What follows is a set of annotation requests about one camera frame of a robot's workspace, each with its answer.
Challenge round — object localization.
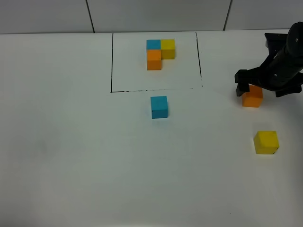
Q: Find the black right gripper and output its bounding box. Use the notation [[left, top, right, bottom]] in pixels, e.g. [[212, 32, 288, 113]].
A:
[[234, 22, 303, 97]]

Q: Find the orange template block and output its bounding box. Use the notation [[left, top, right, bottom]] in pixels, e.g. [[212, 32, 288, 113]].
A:
[[146, 50, 162, 70]]

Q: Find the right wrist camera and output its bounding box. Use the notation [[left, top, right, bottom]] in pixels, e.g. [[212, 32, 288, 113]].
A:
[[265, 33, 287, 55]]

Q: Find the blue template block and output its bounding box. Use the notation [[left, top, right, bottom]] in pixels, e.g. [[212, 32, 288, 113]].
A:
[[146, 39, 161, 50]]

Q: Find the yellow template block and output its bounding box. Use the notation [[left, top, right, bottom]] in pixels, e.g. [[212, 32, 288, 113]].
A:
[[160, 39, 176, 60]]

